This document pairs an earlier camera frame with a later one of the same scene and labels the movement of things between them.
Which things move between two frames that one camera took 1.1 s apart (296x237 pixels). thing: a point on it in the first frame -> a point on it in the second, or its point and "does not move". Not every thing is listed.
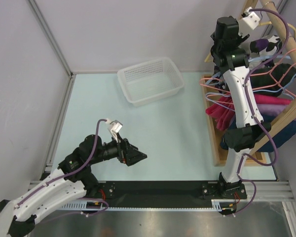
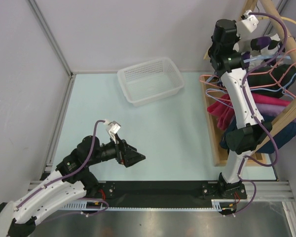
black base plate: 158,194 does not move
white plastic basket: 144,81 does not move
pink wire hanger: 217,101 -> 219,91
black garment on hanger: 271,81 does not move
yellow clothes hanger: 265,23 -> 287,19
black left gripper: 129,153 does not move
